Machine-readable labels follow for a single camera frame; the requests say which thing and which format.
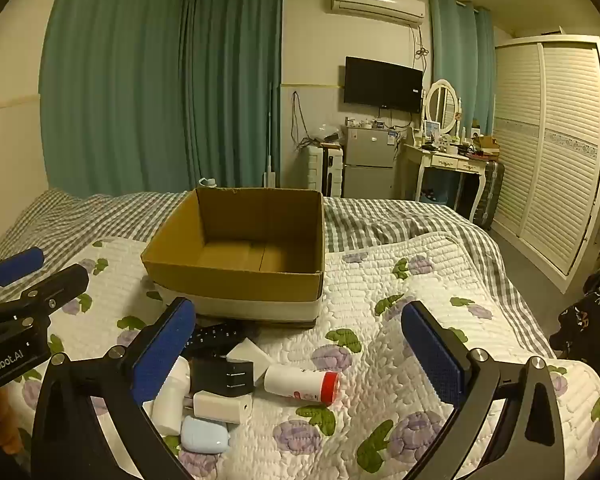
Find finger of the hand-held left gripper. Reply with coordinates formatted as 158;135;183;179
0;264;90;333
0;247;46;306

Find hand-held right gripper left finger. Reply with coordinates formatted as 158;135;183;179
30;297;197;480

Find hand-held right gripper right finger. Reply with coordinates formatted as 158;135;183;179
401;301;566;480

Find white cup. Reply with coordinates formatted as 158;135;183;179
151;355;192;436

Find black remote control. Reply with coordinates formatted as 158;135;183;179
186;322;253;358

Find black power adapter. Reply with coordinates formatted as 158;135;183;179
190;356;257;396

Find white power adapter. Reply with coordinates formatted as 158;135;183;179
193;390;251;423

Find white rectangular block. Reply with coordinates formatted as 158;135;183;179
226;338;273;373

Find light blue case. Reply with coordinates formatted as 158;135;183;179
180;416;231;455

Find white bottle with red cap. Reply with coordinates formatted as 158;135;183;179
264;364;341;406

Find person's left hand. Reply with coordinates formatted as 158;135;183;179
0;389;25;455

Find white floral quilt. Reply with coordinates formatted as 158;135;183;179
10;232;600;480

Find checked bed sheet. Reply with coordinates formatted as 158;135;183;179
0;187;556;356

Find dark patterned pants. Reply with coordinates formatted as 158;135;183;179
550;265;600;376

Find dark suitcase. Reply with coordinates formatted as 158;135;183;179
472;160;506;231

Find white dressing table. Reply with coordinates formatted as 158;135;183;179
397;140;486;226

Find wide teal curtain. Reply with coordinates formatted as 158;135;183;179
39;0;191;198

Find grey small fridge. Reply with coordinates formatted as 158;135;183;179
342;126;397;200

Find white suitcase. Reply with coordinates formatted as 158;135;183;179
307;145;343;198

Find small cardboard box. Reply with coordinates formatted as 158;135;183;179
472;135;501;156

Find white louvred wardrobe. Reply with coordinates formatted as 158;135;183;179
490;35;600;293

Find white mop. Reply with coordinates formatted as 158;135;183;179
262;80;281;191

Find clear plastic bag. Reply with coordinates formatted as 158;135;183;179
312;122;341;146

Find oval white mirror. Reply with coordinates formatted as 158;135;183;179
425;78;462;136

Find teal corner curtain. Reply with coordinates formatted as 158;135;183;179
182;0;284;191

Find narrow teal curtain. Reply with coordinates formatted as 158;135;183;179
427;0;496;133

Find white air conditioner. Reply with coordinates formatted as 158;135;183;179
330;0;427;28

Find hanging black cables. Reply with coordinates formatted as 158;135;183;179
290;91;307;151

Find black wall television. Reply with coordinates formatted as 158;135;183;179
344;56;424;115

